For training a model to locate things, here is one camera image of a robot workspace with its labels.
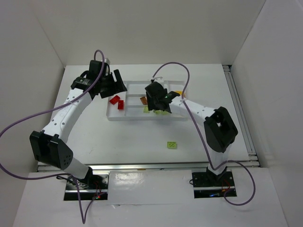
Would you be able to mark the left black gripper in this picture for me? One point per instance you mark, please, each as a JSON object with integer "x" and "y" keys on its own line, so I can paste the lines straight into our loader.
{"x": 110, "y": 85}

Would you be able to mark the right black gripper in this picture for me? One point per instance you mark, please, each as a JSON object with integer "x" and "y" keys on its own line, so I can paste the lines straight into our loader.
{"x": 154, "y": 101}

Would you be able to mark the pale green small lego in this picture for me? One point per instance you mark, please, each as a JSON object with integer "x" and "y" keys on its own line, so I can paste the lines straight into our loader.
{"x": 146, "y": 110}

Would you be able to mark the brown lego plate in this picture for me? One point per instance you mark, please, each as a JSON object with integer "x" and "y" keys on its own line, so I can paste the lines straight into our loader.
{"x": 143, "y": 100}

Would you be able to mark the red rectangular lego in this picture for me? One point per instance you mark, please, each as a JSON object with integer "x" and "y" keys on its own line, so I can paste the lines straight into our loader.
{"x": 115, "y": 99}

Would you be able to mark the pale green lego pair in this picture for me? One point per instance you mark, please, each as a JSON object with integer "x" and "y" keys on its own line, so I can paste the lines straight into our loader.
{"x": 172, "y": 145}

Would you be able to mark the pale green small brick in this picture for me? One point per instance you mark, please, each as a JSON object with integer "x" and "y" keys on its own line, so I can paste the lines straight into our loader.
{"x": 161, "y": 112}

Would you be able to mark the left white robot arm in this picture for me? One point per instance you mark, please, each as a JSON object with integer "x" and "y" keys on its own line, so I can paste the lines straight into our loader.
{"x": 50, "y": 144}

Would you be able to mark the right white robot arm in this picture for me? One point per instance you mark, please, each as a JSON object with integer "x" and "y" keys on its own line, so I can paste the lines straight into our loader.
{"x": 215, "y": 127}

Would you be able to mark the white compartment tray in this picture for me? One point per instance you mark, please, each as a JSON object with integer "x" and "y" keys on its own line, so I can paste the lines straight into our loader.
{"x": 133, "y": 106}

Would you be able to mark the aluminium rail front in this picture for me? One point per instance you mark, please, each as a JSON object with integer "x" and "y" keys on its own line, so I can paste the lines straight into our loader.
{"x": 250, "y": 163}

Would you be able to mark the aluminium rail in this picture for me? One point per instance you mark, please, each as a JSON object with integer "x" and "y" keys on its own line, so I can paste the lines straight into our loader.
{"x": 250, "y": 163}
{"x": 253, "y": 158}

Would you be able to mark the aluminium rail right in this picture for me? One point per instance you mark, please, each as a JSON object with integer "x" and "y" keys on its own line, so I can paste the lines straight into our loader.
{"x": 253, "y": 158}

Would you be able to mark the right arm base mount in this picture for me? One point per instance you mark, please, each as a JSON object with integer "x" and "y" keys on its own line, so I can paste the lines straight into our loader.
{"x": 204, "y": 187}

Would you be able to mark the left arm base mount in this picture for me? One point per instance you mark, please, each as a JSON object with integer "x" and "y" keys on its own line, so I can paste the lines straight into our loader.
{"x": 98, "y": 189}

